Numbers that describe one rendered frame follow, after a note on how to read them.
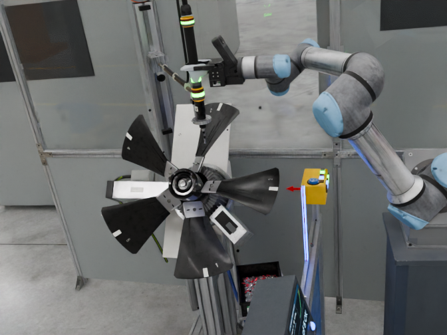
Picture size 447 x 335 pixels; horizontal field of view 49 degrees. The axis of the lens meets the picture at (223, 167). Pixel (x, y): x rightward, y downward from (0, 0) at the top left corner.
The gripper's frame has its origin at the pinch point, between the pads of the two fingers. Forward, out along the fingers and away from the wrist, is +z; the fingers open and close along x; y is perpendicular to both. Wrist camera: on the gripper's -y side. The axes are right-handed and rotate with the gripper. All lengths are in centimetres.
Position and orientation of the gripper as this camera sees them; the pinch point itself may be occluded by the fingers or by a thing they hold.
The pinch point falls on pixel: (185, 64)
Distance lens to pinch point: 173.4
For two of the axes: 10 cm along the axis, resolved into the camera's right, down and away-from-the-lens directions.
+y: 1.2, 8.9, 4.4
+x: 2.4, -4.6, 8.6
